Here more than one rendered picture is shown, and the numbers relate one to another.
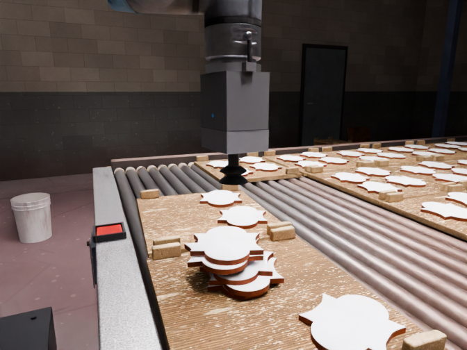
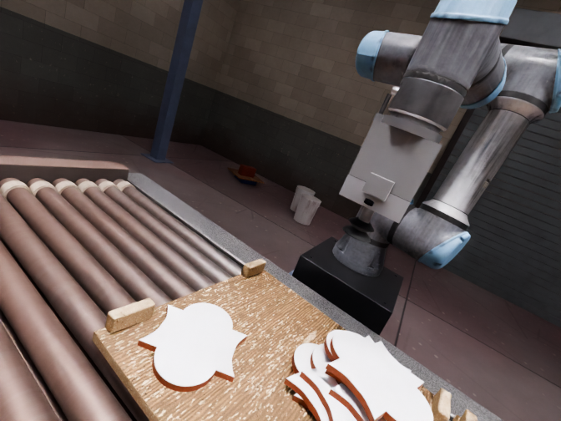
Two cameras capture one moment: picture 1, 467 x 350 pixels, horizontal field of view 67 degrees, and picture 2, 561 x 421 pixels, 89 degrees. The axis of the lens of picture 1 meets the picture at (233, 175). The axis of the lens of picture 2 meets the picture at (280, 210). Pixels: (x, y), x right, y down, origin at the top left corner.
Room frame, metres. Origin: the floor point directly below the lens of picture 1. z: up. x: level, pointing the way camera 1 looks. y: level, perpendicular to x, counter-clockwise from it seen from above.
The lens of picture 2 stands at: (0.71, -0.35, 1.26)
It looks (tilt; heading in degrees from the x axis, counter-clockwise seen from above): 17 degrees down; 139
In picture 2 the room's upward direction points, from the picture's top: 21 degrees clockwise
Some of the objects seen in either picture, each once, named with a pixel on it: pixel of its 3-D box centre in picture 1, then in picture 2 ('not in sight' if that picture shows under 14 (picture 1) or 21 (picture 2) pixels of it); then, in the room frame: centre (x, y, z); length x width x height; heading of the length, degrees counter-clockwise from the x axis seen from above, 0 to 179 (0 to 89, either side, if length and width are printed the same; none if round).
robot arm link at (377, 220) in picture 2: not in sight; (384, 213); (0.30, 0.38, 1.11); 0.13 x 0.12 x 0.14; 10
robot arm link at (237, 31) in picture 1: (233, 46); (419, 107); (0.49, 0.00, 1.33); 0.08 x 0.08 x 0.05
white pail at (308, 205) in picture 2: not in sight; (306, 209); (-2.02, 2.51, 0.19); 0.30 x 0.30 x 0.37
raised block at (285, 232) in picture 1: (282, 232); not in sight; (0.76, -0.11, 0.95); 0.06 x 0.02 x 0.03; 110
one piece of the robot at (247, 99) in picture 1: (241, 107); (388, 165); (0.50, -0.01, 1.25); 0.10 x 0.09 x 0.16; 118
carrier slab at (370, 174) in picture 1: (376, 179); not in sight; (1.30, -0.54, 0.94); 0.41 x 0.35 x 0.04; 21
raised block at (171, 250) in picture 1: (166, 251); (441, 408); (0.66, 0.14, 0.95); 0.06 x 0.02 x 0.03; 110
